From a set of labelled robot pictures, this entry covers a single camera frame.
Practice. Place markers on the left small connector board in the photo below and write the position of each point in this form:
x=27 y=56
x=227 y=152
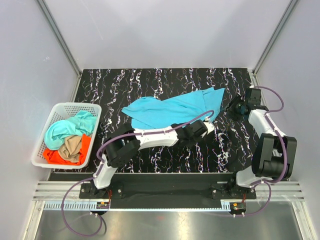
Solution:
x=103 y=205

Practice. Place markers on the right small connector board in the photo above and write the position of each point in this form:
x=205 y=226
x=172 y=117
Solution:
x=239 y=206

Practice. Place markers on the bright blue t shirt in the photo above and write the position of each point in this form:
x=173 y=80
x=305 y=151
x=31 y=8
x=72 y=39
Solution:
x=148 y=113

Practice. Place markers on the left aluminium frame post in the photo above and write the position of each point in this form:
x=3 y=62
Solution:
x=58 y=35

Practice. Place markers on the beige t shirt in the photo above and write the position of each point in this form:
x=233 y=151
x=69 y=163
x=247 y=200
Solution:
x=70 y=149

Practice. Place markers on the aluminium frame post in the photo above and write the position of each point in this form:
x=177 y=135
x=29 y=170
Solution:
x=58 y=35
x=276 y=34

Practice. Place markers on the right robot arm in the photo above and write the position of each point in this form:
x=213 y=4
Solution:
x=274 y=155

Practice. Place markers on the small connector board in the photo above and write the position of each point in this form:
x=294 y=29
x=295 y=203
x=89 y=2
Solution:
x=239 y=206
x=103 y=205

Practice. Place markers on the teal green t shirt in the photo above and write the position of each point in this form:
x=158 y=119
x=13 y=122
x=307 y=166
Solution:
x=82 y=123

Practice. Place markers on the aluminium front rail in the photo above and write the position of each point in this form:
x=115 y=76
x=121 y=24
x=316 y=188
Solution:
x=62 y=196

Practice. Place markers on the orange t shirt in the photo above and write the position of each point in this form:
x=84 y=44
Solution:
x=52 y=156

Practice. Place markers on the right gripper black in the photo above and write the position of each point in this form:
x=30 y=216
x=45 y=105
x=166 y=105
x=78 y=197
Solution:
x=234 y=106

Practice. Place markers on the white plastic laundry basket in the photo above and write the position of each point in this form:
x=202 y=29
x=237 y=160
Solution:
x=62 y=111

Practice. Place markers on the right aluminium frame post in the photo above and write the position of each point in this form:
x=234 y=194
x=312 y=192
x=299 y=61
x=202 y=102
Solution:
x=276 y=34

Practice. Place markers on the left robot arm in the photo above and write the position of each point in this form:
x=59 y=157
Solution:
x=124 y=144

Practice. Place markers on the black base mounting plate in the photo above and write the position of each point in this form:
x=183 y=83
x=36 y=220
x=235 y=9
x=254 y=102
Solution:
x=159 y=184

